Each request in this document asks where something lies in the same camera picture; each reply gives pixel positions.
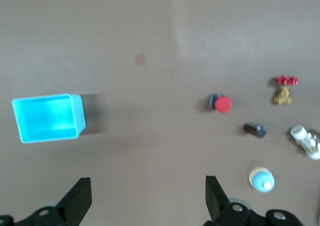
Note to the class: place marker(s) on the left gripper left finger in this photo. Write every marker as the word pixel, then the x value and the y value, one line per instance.
pixel 75 203

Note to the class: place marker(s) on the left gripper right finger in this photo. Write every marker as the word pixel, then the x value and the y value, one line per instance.
pixel 220 208

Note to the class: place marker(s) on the red push button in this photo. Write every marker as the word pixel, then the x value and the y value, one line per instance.
pixel 223 104

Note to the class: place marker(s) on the blue dome call bell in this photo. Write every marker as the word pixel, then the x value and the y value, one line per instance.
pixel 262 181

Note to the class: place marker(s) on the dark brown knob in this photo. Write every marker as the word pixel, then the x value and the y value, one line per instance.
pixel 255 130

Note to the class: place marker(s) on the blue plastic bin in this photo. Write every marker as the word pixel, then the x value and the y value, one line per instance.
pixel 50 118

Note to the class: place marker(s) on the white pipe fitting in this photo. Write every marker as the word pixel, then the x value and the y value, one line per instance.
pixel 302 138

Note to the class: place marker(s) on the brass valve red handwheel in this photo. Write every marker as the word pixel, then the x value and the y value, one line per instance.
pixel 283 95

